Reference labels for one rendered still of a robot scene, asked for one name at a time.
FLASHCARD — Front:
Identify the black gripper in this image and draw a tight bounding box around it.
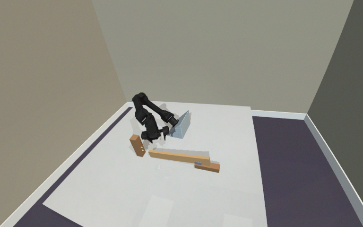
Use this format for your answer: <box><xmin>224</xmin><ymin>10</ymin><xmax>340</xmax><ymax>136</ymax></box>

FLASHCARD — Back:
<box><xmin>141</xmin><ymin>124</ymin><xmax>169</xmax><ymax>143</ymax></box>

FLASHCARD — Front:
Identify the long wooden rail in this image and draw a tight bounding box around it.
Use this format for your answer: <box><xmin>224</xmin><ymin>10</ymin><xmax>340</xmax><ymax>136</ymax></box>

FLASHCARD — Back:
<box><xmin>148</xmin><ymin>150</ymin><xmax>211</xmax><ymax>166</ymax></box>

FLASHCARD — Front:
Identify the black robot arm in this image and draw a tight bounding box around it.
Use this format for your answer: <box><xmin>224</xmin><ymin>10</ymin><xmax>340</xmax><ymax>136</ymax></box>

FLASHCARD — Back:
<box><xmin>132</xmin><ymin>92</ymin><xmax>179</xmax><ymax>140</ymax></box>

